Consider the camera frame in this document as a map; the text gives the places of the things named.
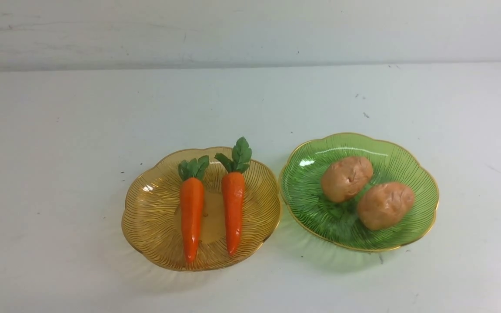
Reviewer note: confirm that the brown toy potato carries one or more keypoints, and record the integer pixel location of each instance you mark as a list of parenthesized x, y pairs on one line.
[(384, 205), (345, 178)]

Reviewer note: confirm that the amber ribbed plastic plate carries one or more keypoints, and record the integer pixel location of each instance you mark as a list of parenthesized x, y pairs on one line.
[(152, 217)]

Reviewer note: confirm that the orange toy carrot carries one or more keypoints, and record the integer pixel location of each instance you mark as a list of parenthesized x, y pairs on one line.
[(191, 196), (233, 190)]

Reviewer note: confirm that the green ribbed plastic plate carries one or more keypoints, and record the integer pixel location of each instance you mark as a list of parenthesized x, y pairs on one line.
[(338, 223)]

